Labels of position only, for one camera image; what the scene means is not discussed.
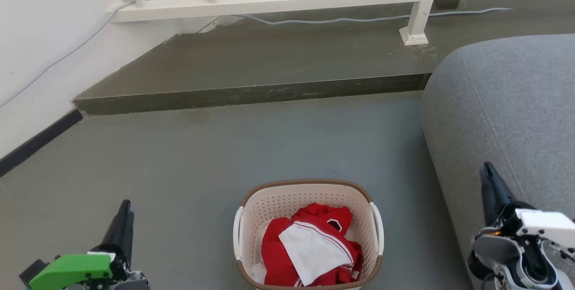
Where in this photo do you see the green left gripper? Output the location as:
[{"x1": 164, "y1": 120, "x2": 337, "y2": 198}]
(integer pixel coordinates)
[{"x1": 19, "y1": 199, "x2": 135, "y2": 290}]

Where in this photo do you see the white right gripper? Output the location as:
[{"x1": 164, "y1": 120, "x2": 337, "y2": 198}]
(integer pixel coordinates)
[{"x1": 479, "y1": 162, "x2": 575, "y2": 259}]

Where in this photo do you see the cream plastic laundry basket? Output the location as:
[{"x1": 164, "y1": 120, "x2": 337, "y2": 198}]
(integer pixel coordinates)
[{"x1": 233, "y1": 179, "x2": 385, "y2": 290}]

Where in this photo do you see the grey fabric sofa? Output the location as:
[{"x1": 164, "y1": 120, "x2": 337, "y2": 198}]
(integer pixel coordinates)
[{"x1": 420, "y1": 34, "x2": 575, "y2": 290}]

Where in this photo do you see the black baseboard strip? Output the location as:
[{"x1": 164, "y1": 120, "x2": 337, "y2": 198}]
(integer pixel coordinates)
[{"x1": 0, "y1": 109, "x2": 84, "y2": 178}]

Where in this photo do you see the plain white cloth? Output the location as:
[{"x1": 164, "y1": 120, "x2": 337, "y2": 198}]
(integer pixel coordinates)
[{"x1": 252, "y1": 259, "x2": 268, "y2": 285}]

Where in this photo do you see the white garment with red stripes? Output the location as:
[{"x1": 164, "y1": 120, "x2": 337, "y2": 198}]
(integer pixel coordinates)
[{"x1": 279, "y1": 221, "x2": 354, "y2": 286}]

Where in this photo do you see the light grey cable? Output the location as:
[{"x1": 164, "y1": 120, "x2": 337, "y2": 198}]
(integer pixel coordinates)
[{"x1": 0, "y1": 1, "x2": 513, "y2": 109}]

